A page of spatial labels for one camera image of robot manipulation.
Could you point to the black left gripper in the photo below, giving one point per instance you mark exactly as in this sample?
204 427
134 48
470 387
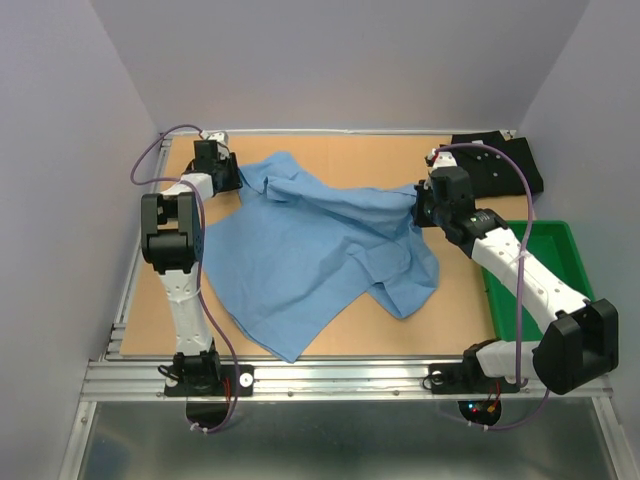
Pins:
234 181

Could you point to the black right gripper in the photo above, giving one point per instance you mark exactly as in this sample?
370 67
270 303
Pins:
419 217

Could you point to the light blue long sleeve shirt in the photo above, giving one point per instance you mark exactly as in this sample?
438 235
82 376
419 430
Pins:
297 252

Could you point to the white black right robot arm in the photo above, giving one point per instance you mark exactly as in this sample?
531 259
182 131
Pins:
580 336

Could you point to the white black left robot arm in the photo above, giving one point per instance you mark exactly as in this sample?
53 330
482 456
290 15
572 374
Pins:
172 242

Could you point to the folded black shirt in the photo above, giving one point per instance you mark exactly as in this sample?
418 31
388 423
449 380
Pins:
491 175

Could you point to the green plastic tray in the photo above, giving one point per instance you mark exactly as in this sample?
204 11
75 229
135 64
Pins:
554 277

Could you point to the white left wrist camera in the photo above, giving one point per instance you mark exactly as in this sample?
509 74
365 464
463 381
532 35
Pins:
218 136

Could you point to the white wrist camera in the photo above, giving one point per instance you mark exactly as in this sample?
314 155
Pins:
439 159
218 136

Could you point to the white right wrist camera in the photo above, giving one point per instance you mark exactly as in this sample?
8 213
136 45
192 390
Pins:
439 159

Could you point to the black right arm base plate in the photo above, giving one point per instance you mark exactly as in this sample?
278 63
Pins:
459 378

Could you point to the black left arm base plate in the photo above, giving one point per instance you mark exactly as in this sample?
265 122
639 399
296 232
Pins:
235 380

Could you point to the aluminium table frame rail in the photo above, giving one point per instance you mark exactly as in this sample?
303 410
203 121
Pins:
352 406

